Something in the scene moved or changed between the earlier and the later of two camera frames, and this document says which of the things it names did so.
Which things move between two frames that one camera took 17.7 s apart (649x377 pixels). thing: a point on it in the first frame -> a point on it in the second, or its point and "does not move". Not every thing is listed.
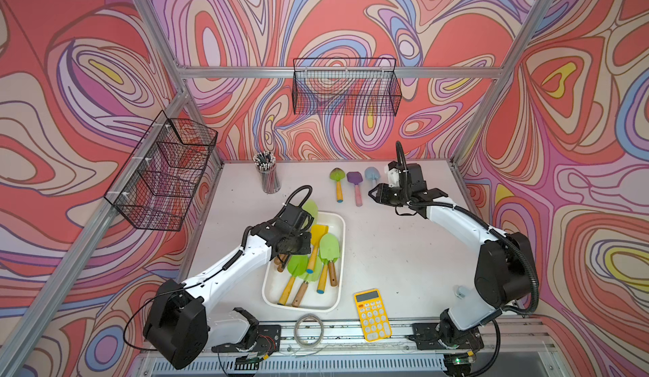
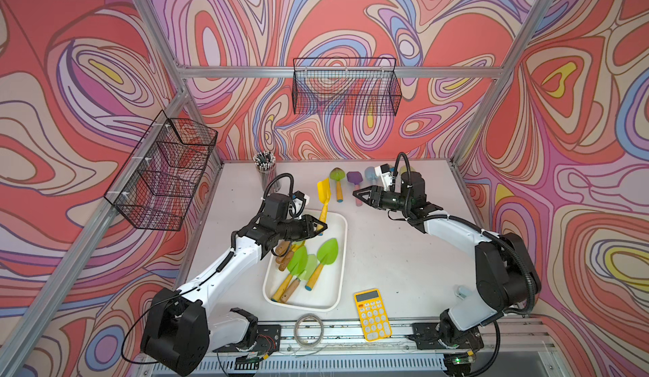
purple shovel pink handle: [356, 177] does not move
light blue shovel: [373, 174] does not move
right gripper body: [393, 196] -> [394, 200]
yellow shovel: [316, 233] -> [324, 195]
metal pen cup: [265, 162] does not move
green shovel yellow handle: [337, 174] does not move
